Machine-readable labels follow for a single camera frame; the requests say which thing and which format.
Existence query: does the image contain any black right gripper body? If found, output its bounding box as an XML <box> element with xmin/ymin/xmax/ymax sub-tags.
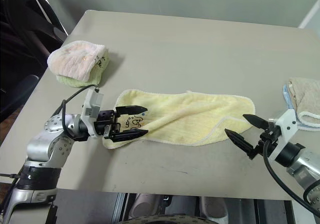
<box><xmin>246</xmin><ymin>125</ymin><xmax>278</xmax><ymax>160</ymax></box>

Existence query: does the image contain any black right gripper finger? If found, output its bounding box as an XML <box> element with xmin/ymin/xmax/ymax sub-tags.
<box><xmin>242</xmin><ymin>113</ymin><xmax>270</xmax><ymax>130</ymax></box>
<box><xmin>224</xmin><ymin>128</ymin><xmax>255</xmax><ymax>158</ymax></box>

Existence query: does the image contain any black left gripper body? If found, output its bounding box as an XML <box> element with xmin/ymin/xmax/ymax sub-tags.
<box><xmin>94</xmin><ymin>109</ymin><xmax>119</xmax><ymax>139</ymax></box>

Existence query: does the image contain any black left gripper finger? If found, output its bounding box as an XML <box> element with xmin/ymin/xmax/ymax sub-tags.
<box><xmin>107</xmin><ymin>129</ymin><xmax>149</xmax><ymax>143</ymax></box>
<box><xmin>115</xmin><ymin>105</ymin><xmax>149</xmax><ymax>116</ymax></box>

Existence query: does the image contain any yellow towel with black print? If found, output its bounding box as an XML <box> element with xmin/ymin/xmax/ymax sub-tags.
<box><xmin>102</xmin><ymin>88</ymin><xmax>256</xmax><ymax>150</ymax></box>

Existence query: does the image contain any folded light blue towel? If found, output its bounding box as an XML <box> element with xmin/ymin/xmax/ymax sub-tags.
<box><xmin>282</xmin><ymin>83</ymin><xmax>320</xmax><ymax>131</ymax></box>

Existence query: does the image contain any folded green towel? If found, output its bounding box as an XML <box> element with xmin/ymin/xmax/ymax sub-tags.
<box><xmin>55</xmin><ymin>50</ymin><xmax>111</xmax><ymax>89</ymax></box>

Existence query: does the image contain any folded beige towel white trim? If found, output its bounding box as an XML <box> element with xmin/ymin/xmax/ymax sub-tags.
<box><xmin>287</xmin><ymin>76</ymin><xmax>320</xmax><ymax>127</ymax></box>

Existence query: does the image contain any folded pink towel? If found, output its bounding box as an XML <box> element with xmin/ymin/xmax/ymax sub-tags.
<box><xmin>47</xmin><ymin>40</ymin><xmax>106</xmax><ymax>82</ymax></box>

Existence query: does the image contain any grey rounded shape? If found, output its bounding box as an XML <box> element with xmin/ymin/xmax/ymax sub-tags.
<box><xmin>199</xmin><ymin>196</ymin><xmax>229</xmax><ymax>222</ymax></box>
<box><xmin>129</xmin><ymin>193</ymin><xmax>165</xmax><ymax>224</ymax></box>

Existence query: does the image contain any black office chair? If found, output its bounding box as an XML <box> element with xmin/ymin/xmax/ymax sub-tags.
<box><xmin>0</xmin><ymin>0</ymin><xmax>69</xmax><ymax>125</ymax></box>

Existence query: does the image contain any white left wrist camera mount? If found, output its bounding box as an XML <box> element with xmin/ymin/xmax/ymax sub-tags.
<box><xmin>80</xmin><ymin>88</ymin><xmax>104</xmax><ymax>138</ymax></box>

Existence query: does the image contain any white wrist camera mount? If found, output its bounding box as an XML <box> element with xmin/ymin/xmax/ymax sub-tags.
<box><xmin>267</xmin><ymin>108</ymin><xmax>299</xmax><ymax>163</ymax></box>
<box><xmin>80</xmin><ymin>88</ymin><xmax>104</xmax><ymax>138</ymax></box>

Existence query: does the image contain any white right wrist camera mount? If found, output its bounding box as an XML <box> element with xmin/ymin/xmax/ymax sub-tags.
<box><xmin>267</xmin><ymin>108</ymin><xmax>299</xmax><ymax>163</ymax></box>

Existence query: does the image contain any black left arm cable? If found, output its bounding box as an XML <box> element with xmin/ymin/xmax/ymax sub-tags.
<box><xmin>51</xmin><ymin>84</ymin><xmax>101</xmax><ymax>125</ymax></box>

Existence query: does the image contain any black table frame bar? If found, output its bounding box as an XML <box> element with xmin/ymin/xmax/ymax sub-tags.
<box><xmin>112</xmin><ymin>192</ymin><xmax>131</xmax><ymax>224</ymax></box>

